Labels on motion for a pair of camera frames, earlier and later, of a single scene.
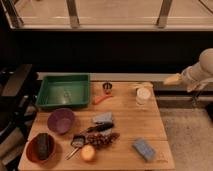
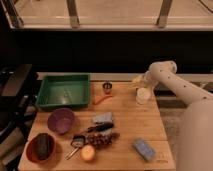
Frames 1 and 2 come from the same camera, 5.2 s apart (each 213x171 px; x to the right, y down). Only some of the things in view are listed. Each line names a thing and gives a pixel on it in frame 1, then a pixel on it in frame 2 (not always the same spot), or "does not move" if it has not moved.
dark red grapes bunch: x=99 y=140 does not move
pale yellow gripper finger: x=177 y=77 -> x=138 y=80
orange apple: x=87 y=152 does not move
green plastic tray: x=64 y=90 does not move
